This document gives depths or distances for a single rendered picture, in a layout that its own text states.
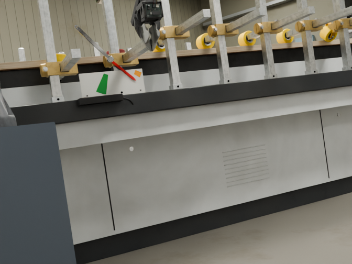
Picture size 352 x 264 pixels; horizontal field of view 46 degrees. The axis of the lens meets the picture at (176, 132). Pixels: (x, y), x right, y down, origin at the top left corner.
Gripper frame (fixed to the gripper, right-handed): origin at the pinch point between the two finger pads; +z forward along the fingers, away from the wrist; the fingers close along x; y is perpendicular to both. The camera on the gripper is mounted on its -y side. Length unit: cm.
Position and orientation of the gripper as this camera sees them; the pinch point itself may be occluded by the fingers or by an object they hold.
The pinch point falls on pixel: (150, 47)
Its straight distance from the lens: 144.4
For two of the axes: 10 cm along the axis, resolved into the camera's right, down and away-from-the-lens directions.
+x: 9.1, -1.4, 3.9
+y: 3.9, -0.5, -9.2
